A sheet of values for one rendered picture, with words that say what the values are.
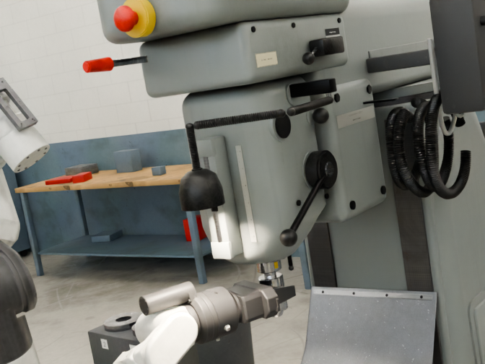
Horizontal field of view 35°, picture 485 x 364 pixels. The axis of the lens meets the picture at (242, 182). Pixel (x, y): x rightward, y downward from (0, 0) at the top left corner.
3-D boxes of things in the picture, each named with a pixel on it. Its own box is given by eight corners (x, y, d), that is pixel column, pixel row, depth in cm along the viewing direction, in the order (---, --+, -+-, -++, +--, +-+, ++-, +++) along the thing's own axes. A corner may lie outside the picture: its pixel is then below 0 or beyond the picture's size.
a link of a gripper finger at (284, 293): (294, 297, 146) (268, 308, 143) (291, 282, 145) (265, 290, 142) (299, 299, 145) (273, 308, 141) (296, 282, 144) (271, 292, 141)
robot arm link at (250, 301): (276, 278, 138) (220, 297, 132) (283, 329, 140) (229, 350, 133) (237, 269, 149) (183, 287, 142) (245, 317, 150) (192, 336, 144)
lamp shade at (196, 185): (174, 213, 124) (167, 175, 123) (191, 203, 131) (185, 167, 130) (216, 209, 121) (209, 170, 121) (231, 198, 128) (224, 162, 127)
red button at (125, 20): (130, 29, 116) (126, 3, 116) (112, 34, 119) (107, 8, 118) (146, 29, 119) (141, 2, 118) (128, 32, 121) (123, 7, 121)
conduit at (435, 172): (442, 209, 141) (427, 96, 138) (363, 211, 151) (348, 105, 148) (477, 187, 156) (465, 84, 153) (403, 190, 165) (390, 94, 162)
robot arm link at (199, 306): (225, 341, 134) (168, 363, 128) (195, 338, 143) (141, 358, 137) (209, 278, 134) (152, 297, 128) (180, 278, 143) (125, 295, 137)
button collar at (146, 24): (151, 34, 118) (143, -6, 117) (123, 40, 122) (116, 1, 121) (159, 33, 120) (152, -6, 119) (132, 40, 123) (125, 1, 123)
